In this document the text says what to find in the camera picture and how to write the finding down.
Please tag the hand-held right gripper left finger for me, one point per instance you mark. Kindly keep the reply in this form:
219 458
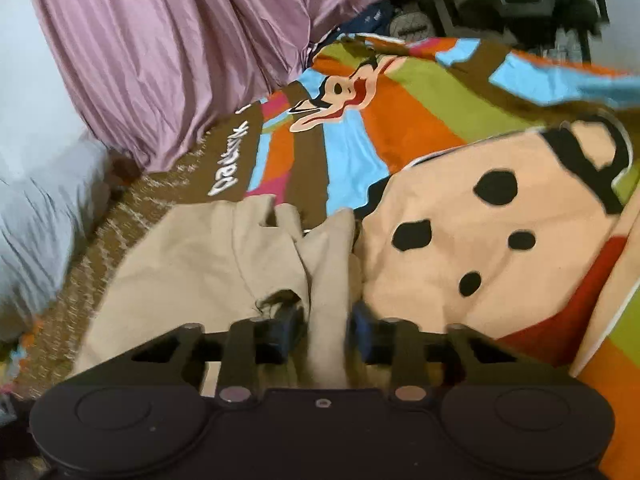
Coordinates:
287 329

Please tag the beige hooded jacket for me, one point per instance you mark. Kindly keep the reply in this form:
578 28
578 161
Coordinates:
200 265

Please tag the navy patterned bag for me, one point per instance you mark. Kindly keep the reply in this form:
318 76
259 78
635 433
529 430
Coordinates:
372 17

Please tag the light grey pillow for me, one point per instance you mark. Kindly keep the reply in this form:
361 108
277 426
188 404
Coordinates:
40 240

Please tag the colourful striped printed blanket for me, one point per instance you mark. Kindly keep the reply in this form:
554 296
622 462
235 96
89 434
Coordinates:
475 240

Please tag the grey shoe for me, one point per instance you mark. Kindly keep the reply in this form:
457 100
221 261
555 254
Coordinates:
407 24

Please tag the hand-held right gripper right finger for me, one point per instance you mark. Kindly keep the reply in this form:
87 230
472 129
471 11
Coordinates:
362 334

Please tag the pink curtain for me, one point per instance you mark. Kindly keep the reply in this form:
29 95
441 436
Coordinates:
175 55

